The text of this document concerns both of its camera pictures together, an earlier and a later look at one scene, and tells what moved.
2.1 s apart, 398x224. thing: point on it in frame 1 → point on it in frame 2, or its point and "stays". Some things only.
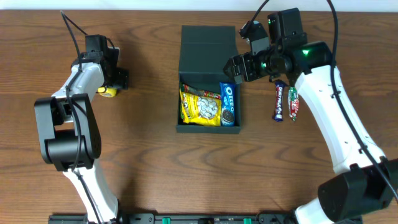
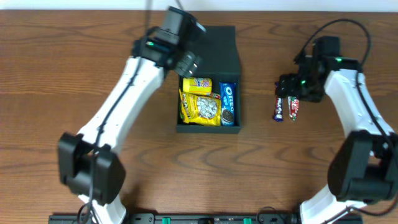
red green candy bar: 293,102 stays
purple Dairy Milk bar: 279,88 stays
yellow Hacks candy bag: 201,110 stays
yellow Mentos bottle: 107,92 → 198,85
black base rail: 185,218 stays
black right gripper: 238,68 → 288,86
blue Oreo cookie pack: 227,100 stays
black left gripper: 121,78 → 189,64
